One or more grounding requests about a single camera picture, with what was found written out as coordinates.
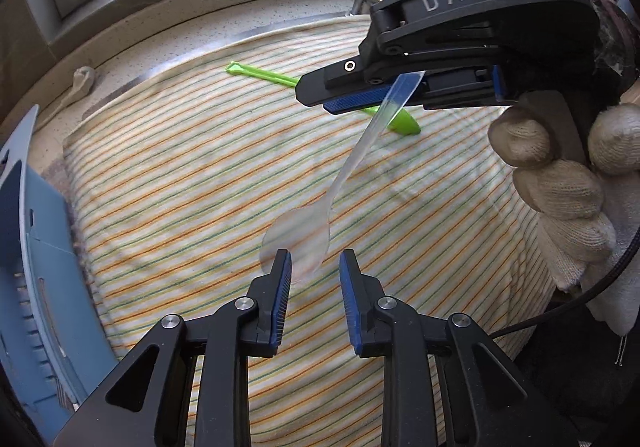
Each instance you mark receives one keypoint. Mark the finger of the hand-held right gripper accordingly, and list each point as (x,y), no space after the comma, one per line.
(340,79)
(357,100)

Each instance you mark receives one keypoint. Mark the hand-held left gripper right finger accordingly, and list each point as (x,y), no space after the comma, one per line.
(347,297)

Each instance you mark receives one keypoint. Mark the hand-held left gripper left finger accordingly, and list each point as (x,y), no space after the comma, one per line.
(282,297)

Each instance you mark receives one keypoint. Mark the green plastic spoon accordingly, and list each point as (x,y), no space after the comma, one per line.
(405,124)

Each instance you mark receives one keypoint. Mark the clear plastic spoon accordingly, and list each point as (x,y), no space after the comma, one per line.
(300,232)

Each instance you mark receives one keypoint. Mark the blue plastic utensil holder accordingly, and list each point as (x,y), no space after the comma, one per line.
(45,237)

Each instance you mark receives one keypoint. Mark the person's right hand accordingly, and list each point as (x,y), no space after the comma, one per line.
(560,192)

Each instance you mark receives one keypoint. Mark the crinkled plastic wrap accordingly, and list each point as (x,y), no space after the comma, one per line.
(610,37)

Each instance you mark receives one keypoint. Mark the striped cloth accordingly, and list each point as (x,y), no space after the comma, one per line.
(200,177)

